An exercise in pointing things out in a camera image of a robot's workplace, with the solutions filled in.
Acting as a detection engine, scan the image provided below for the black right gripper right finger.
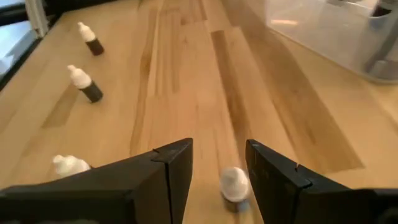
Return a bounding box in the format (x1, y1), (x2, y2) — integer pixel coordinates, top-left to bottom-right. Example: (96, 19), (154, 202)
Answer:
(244, 139), (398, 224)

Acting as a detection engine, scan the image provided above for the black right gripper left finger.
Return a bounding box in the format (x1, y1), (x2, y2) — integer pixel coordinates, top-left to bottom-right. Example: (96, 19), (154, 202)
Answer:
(0, 138), (194, 224)

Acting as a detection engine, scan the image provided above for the small green dropper bottle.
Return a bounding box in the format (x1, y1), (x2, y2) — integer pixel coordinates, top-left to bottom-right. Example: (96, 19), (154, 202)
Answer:
(52, 154), (91, 179)

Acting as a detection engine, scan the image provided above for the small purple dropper bottle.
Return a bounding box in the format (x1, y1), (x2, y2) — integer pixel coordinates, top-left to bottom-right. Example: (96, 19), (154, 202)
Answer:
(219, 166), (251, 214)

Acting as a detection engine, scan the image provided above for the small black dropper bottle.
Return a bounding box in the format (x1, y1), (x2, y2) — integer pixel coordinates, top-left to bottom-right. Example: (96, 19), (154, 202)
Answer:
(67, 64), (104, 104)

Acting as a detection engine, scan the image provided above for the small red-label dropper bottle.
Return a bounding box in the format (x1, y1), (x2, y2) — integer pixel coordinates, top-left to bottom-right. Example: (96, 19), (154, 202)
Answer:
(76, 21), (105, 57)

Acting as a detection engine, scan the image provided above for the clear plastic bin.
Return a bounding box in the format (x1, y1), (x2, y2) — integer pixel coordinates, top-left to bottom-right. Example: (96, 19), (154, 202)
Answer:
(264, 0), (398, 85)

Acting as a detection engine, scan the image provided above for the white frame bracket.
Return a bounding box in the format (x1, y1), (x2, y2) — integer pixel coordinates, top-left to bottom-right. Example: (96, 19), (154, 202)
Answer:
(24, 0), (50, 38)

